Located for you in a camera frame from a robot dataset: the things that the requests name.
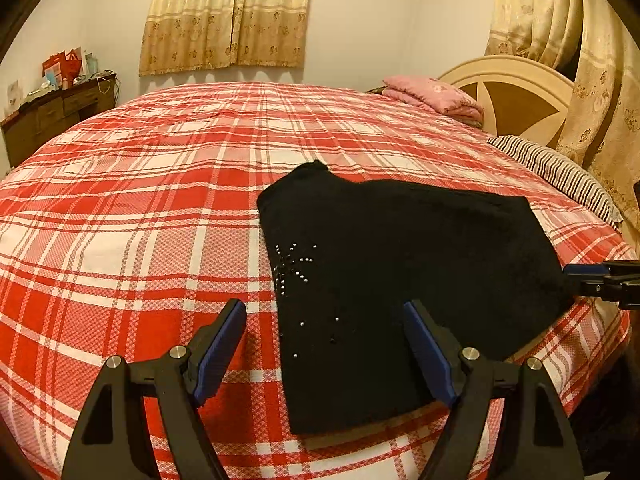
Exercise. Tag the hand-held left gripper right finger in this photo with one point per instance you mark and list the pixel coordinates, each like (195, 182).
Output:
(431, 357)

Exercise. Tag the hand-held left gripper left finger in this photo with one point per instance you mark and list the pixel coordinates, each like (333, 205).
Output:
(220, 351)

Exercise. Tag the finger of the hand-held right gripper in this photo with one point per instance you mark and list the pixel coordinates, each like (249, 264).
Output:
(585, 271)

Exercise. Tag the black sweater with studs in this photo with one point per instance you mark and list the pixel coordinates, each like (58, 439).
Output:
(400, 260)

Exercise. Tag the striped pillow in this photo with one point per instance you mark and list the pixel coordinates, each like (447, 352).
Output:
(560, 170)

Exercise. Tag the long beige floral curtain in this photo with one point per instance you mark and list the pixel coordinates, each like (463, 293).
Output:
(607, 110)
(530, 10)

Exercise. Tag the red plaid bed sheet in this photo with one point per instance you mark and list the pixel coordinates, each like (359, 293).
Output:
(125, 200)

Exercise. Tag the cream wooden headboard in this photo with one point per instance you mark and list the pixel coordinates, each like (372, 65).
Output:
(515, 95)

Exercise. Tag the pink folded blanket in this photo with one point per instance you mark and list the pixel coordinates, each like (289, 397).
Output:
(435, 95)

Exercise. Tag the brown wooden dresser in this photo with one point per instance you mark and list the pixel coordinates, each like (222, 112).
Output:
(55, 115)

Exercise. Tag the red paper bag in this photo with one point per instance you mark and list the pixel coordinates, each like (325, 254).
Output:
(62, 67)

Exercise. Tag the beige floral window curtain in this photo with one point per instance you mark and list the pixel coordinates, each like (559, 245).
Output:
(275, 20)
(190, 25)

